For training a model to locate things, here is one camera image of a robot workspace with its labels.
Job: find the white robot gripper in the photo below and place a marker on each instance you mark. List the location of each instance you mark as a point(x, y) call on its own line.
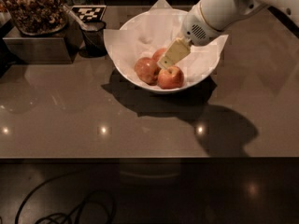
point(195, 26)

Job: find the black mesh cup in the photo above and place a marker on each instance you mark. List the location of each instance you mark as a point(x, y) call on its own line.
point(94, 38)

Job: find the red apple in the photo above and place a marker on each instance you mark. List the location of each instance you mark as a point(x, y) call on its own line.
point(158, 53)
point(170, 78)
point(147, 70)

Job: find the white ceramic bowl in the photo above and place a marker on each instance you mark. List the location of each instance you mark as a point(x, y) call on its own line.
point(137, 84)

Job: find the black white marker tag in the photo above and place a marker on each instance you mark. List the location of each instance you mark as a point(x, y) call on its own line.
point(90, 13)

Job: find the white scoop utensil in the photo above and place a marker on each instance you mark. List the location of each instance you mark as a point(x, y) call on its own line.
point(73, 15)

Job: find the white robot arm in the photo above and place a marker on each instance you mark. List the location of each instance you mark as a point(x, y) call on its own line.
point(237, 10)

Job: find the white paper liner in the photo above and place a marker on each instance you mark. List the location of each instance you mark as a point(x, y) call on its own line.
point(140, 38)

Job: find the dark metal box stand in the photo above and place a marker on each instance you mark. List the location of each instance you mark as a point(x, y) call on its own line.
point(59, 48)

